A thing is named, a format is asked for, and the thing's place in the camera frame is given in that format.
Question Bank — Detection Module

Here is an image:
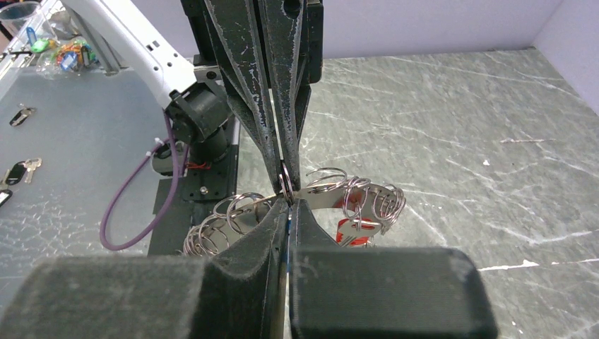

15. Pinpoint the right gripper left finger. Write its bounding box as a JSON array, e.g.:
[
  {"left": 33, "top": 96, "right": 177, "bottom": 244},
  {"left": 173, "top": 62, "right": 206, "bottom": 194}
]
[{"left": 1, "top": 200, "right": 289, "bottom": 338}]

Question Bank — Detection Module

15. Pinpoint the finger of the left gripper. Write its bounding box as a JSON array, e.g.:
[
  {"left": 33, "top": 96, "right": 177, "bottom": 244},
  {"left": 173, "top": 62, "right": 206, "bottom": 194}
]
[
  {"left": 259, "top": 1, "right": 305, "bottom": 190},
  {"left": 204, "top": 1, "right": 281, "bottom": 192}
]

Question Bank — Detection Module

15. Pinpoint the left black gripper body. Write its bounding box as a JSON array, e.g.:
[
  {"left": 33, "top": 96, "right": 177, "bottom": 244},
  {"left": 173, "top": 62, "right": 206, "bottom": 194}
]
[{"left": 182, "top": 0, "right": 324, "bottom": 85}]

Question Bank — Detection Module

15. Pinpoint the black tagged key outside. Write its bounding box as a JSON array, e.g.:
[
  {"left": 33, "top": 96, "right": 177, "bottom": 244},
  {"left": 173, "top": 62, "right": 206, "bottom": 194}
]
[{"left": 1, "top": 157, "right": 42, "bottom": 207}]

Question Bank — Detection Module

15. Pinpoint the aluminium frame post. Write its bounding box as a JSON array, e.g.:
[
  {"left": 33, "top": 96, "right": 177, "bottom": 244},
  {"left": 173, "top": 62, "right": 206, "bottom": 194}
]
[{"left": 64, "top": 5, "right": 121, "bottom": 76}]

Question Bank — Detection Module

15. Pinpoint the bag of coloured keys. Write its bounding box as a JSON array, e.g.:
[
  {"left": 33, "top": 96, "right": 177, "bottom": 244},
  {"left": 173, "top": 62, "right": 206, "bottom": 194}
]
[{"left": 30, "top": 35, "right": 99, "bottom": 79}]

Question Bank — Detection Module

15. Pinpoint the metal keyring with keys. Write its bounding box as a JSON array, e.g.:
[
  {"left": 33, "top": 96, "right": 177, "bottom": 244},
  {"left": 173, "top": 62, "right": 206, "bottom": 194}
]
[{"left": 181, "top": 167, "right": 406, "bottom": 256}]

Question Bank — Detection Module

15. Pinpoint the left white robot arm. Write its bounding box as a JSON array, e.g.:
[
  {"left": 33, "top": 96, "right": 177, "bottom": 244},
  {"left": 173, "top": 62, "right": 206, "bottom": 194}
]
[{"left": 65, "top": 1, "right": 324, "bottom": 192}]

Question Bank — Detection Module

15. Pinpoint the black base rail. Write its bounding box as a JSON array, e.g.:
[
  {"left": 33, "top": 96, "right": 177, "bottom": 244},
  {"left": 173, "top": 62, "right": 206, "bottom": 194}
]
[{"left": 148, "top": 117, "right": 240, "bottom": 256}]

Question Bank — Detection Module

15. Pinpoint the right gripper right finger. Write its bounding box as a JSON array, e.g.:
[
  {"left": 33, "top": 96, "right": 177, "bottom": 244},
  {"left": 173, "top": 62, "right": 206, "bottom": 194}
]
[{"left": 288, "top": 199, "right": 499, "bottom": 338}]

